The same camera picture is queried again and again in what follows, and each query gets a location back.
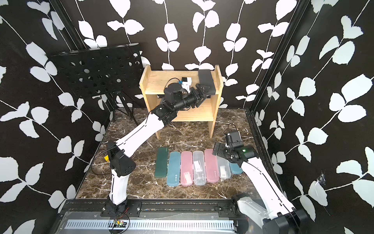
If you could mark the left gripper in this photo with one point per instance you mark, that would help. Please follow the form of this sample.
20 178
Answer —
199 95

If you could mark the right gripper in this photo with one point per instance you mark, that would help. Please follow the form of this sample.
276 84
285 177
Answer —
220 152

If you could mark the frosted clear pencil case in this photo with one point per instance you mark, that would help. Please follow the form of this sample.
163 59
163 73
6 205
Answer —
224 168

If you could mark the teal pencil case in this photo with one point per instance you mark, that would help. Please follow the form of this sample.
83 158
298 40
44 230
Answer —
235 169

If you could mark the pink pencil case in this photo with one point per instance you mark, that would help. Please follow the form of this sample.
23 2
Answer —
186 170
212 171

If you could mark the pink pencil case top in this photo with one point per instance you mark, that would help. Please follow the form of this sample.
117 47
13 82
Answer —
186 170

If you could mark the light blue pencil case top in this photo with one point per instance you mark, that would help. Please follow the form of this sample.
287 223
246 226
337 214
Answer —
174 163

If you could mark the dark green pencil case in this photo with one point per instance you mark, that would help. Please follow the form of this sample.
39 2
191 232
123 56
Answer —
161 163

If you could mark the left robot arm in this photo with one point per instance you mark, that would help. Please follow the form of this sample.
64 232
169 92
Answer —
122 150

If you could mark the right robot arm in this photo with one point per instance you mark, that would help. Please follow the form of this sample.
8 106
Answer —
279 216

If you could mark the dark grey pencil case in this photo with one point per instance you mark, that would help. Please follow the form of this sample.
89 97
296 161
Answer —
206 78

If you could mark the black perforated music stand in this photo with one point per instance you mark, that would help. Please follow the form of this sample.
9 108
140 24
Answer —
112 71

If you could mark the small circuit board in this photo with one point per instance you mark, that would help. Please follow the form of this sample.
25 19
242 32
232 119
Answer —
118 224

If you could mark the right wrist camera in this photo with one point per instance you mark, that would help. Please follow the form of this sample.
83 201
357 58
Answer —
233 140

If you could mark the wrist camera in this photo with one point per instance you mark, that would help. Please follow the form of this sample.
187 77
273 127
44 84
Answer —
233 140
186 83

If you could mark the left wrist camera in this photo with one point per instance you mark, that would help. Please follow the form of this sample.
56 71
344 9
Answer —
186 83

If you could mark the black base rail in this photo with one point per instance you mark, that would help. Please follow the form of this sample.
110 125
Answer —
137 207

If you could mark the white ribbed cable duct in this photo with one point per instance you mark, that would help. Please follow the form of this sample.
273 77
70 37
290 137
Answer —
169 225

